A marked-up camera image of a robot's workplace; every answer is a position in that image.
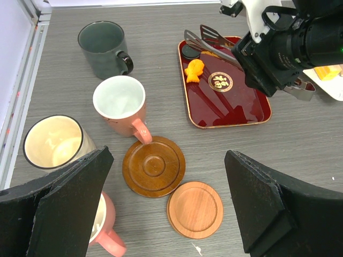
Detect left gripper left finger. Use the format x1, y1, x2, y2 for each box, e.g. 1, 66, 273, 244
1, 146, 114, 256

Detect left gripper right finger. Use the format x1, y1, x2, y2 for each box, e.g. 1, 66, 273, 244
225, 150, 342, 256

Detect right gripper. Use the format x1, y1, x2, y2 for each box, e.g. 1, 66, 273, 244
232, 29, 304, 97

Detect metal serving tongs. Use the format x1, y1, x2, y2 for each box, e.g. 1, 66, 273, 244
184, 25, 316, 101

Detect red dessert tray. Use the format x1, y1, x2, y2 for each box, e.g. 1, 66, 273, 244
177, 41, 272, 129

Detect orange fish cookies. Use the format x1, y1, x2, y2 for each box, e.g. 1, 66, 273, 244
184, 59, 205, 83

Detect black round cookies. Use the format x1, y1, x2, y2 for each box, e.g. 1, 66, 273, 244
181, 44, 201, 60

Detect yellow cake slice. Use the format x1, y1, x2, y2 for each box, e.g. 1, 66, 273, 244
314, 65, 342, 81

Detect pink mug near arm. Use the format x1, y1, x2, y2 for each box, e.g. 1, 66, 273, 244
89, 191, 126, 256

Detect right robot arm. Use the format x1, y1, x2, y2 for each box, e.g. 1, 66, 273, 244
232, 1, 342, 97

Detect beige mug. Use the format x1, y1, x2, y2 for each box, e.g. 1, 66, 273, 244
23, 115, 96, 173

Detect white three-tier stand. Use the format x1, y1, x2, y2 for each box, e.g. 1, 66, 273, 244
303, 64, 342, 101

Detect light wooden coaster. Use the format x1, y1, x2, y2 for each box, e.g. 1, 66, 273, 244
167, 181, 223, 239

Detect dark brown wooden saucer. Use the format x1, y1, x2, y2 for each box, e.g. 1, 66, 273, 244
122, 136, 186, 198

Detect pink mug white inside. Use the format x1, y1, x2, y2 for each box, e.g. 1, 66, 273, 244
93, 75, 152, 145

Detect dark green mug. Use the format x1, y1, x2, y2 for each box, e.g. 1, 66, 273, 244
78, 21, 134, 80

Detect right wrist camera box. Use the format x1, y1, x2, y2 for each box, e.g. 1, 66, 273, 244
220, 0, 282, 44

